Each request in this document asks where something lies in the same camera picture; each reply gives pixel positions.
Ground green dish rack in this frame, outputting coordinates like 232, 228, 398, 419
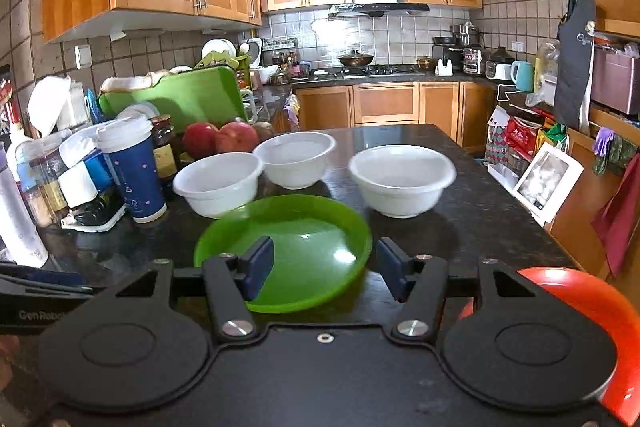
195, 39, 253, 88

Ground dark printed snack bag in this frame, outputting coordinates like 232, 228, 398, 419
0, 64, 21, 138

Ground purple rubber glove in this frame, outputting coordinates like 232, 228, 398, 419
592, 127, 615, 158

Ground red cloth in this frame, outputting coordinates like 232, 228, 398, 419
590, 162, 640, 278

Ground green plastic plate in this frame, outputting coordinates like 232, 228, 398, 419
193, 194, 373, 314

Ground stainless steel pot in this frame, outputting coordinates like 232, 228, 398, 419
452, 22, 481, 48

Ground wooden base cabinets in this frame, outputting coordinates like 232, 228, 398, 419
295, 82, 496, 152

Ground blue paper cup white lid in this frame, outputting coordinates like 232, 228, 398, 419
95, 116, 168, 224

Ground black range hood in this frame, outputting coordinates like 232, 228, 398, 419
327, 3, 431, 18

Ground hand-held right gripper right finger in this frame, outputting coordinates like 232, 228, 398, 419
376, 237, 549, 344

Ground clear spice bottle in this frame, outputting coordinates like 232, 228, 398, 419
15, 138, 56, 228
40, 147, 69, 214

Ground dark wok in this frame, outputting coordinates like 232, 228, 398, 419
337, 50, 375, 68

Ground plaid gift bag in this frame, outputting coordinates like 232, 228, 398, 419
484, 107, 511, 165

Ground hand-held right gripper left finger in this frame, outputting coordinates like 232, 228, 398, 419
102, 236, 276, 344

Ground glass jar with red lid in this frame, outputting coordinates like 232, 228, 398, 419
149, 114, 181, 188

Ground red gift bag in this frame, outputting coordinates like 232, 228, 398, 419
505, 117, 538, 162

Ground red apple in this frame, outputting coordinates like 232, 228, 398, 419
181, 122, 221, 160
215, 121, 261, 154

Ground clear water bottle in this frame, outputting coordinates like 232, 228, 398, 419
0, 142, 49, 269

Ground wooden side cabinet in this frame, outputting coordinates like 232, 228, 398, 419
545, 127, 640, 278

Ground gas stove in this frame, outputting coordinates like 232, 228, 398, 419
320, 64, 426, 80

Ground row of condiment bottles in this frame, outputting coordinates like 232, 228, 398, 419
272, 49, 311, 78

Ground pink microwave oven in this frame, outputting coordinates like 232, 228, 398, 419
590, 47, 640, 115

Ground hanging kitchen cloths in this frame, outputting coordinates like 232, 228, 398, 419
282, 94, 301, 130

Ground dark electric cooker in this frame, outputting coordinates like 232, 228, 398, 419
485, 48, 516, 82

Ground clear plastic bag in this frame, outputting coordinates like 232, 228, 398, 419
530, 39, 561, 108

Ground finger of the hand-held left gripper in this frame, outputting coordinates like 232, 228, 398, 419
0, 261, 96, 295

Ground cotton swab container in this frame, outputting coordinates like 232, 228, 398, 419
55, 79, 92, 130

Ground white plastic bowl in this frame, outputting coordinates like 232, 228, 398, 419
348, 145, 457, 219
172, 152, 264, 219
252, 132, 337, 190

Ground white picture box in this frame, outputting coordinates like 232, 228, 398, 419
512, 142, 585, 228

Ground white plastic bag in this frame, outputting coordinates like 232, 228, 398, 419
27, 76, 72, 138

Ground red plastic plate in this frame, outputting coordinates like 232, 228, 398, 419
457, 267, 640, 425

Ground dark apron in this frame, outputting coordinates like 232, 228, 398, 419
554, 0, 597, 132

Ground blue plastic utensil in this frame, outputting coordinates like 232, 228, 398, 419
85, 88, 103, 122

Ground black and white holder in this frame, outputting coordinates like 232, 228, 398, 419
60, 192, 126, 234

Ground teal electric kettle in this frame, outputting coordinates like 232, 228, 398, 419
511, 61, 536, 92

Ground stack of pale food containers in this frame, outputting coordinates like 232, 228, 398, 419
116, 102, 161, 120

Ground blue wet wipes pack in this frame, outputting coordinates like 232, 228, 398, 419
59, 124, 117, 208

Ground green cutting board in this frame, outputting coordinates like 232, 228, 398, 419
98, 66, 248, 132

